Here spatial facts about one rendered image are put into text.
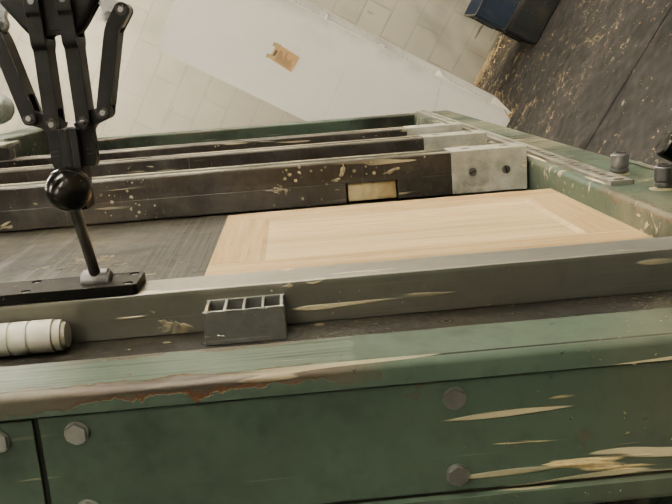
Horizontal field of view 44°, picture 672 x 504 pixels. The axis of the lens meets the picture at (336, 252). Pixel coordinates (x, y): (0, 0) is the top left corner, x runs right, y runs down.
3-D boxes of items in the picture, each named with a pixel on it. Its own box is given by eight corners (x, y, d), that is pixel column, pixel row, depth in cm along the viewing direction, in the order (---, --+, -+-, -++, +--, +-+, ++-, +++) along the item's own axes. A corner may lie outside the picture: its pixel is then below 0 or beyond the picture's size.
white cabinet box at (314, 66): (513, 114, 492) (194, -47, 462) (465, 198, 510) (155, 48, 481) (496, 96, 549) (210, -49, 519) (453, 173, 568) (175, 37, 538)
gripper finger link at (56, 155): (57, 108, 70) (22, 111, 70) (66, 168, 71) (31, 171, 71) (62, 108, 72) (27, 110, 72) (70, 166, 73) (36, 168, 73)
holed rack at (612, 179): (634, 184, 105) (634, 179, 105) (611, 185, 105) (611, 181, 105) (425, 111, 266) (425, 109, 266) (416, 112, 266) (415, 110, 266)
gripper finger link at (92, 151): (78, 106, 72) (113, 103, 72) (87, 164, 73) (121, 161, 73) (74, 107, 70) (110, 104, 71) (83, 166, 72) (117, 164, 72)
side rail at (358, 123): (416, 149, 260) (415, 114, 258) (63, 178, 256) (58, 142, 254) (413, 147, 268) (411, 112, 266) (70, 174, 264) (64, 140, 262)
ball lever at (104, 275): (118, 301, 75) (83, 182, 67) (76, 305, 75) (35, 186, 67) (122, 273, 78) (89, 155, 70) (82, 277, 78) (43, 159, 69)
